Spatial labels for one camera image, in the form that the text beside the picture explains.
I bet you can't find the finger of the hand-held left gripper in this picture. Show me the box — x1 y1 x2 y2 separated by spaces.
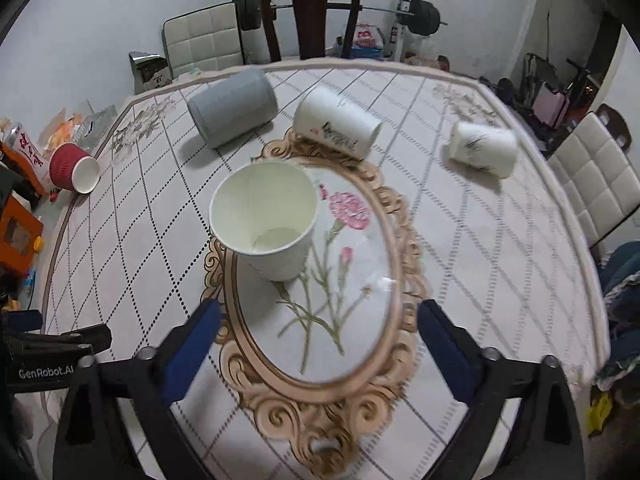
9 324 113 358

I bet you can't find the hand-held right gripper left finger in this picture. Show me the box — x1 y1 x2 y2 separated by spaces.
52 299 223 480

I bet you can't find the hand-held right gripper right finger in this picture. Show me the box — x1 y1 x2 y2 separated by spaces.
417 299 586 480

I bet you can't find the plain white paper cup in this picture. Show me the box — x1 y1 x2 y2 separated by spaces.
208 160 321 282

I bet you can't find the red ribbed paper cup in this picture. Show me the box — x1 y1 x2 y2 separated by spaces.
49 142 101 195

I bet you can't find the white cup with black print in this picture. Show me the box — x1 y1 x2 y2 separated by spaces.
292 85 383 161
447 121 519 179

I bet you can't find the grey cup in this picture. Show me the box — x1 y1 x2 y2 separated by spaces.
187 67 279 150

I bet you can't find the floral printed tablecloth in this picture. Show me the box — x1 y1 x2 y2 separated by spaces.
39 57 613 480

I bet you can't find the orange cardboard box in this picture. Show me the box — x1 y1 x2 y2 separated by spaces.
0 195 45 271

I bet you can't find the yellow object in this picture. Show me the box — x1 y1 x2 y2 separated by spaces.
587 392 613 433

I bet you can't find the red and white packet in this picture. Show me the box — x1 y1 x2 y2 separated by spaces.
7 127 52 195

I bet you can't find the dark blue clothing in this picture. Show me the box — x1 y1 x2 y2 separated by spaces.
597 242 640 391

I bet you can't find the clear plastic snack packet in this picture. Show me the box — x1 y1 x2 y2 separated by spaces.
42 105 118 153

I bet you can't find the white padded chair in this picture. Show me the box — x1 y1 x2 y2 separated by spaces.
162 2 246 78
547 105 640 251

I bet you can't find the pink suitcase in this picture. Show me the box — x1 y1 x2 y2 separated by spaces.
532 82 571 128

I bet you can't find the white barbell rack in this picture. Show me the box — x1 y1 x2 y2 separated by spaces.
387 0 418 61

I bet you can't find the red and white plastic bag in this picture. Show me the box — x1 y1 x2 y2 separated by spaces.
350 22 387 58

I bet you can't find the black barbell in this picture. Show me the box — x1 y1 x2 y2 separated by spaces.
236 0 448 37

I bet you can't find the dark wooden chair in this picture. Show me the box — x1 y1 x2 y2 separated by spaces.
260 0 362 63

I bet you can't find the black metal frame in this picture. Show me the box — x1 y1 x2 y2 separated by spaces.
520 52 591 111

